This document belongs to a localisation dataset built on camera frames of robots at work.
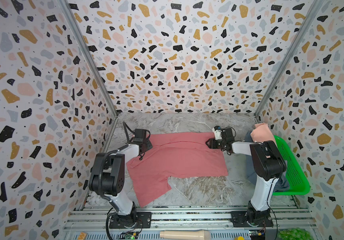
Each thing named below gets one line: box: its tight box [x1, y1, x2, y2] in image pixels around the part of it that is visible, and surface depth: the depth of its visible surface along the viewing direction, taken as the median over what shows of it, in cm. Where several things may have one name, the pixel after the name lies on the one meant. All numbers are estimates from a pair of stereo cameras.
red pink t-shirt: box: [126, 132, 229, 208], surface depth 95 cm
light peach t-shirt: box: [250, 123, 276, 143], surface depth 93 cm
